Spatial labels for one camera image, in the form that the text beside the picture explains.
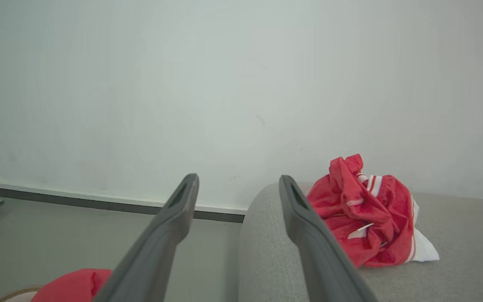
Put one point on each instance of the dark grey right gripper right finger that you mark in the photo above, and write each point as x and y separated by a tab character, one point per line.
317	247

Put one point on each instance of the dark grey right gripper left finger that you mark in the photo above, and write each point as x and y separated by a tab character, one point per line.
157	243

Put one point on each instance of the red clothing item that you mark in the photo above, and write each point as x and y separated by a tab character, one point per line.
71	286

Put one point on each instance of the red and white garment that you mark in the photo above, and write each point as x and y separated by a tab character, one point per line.
367	222

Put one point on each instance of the white and black baseboard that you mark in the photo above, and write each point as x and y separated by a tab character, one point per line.
99	200

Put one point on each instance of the grey fabric sofa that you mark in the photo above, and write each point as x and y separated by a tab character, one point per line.
413	260

